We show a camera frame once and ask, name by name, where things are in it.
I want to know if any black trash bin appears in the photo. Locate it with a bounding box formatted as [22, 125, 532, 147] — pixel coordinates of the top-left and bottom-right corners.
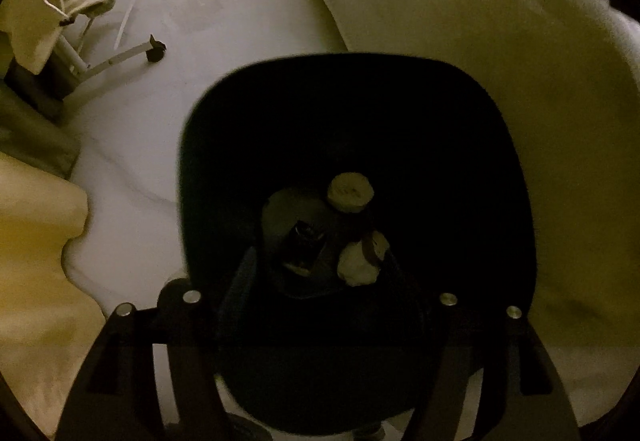
[177, 52, 538, 439]

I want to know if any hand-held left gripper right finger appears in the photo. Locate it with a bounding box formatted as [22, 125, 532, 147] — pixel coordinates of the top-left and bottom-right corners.
[385, 251, 581, 441]

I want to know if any yellow curtain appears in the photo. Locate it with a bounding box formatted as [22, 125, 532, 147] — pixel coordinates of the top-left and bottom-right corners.
[0, 154, 108, 439]

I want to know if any small black box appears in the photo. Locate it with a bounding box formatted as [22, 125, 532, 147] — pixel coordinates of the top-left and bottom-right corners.
[282, 220, 328, 278]

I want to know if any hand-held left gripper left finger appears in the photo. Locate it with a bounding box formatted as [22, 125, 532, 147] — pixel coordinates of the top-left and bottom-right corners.
[55, 251, 258, 441]

